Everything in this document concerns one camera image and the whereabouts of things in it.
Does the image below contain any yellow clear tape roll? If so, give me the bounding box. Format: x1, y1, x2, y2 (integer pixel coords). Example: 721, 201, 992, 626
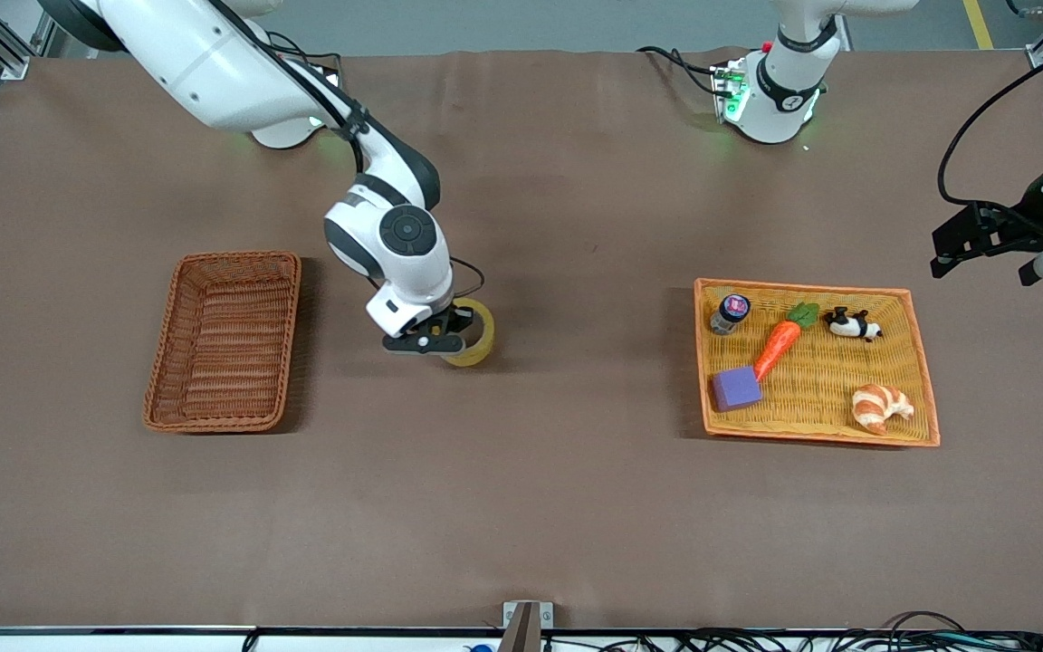
439, 297, 496, 369

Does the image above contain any brown woven deep basket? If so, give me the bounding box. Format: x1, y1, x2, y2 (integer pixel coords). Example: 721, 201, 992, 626
142, 251, 302, 434

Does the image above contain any orange flat woven basket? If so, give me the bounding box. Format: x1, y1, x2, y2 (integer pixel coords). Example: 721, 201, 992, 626
694, 277, 942, 448

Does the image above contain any black white panda toy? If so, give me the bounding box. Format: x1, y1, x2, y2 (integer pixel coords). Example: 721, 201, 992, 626
823, 306, 885, 343

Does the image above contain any toy croissant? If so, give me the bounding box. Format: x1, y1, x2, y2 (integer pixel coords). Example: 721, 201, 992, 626
851, 383, 915, 436

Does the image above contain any orange toy carrot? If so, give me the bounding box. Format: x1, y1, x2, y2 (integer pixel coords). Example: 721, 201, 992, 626
753, 302, 820, 382

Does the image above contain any small dark jar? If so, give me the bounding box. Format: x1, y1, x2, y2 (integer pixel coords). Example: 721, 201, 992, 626
710, 293, 751, 336

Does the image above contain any purple foam block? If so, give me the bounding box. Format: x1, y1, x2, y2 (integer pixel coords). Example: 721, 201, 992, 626
711, 366, 764, 414

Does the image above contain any long black left arm cable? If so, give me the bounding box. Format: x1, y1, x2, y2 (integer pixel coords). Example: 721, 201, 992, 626
937, 38, 1043, 211

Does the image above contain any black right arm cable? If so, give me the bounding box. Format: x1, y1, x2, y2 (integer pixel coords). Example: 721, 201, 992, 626
209, 0, 488, 302

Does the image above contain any metal table edge bracket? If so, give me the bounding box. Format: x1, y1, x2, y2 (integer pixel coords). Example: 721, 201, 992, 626
496, 600, 555, 652

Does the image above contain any black left base cable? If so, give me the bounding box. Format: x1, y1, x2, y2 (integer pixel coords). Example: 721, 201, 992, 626
636, 45, 723, 95

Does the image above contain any black cable bundle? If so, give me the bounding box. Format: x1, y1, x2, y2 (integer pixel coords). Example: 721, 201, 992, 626
547, 611, 1043, 652

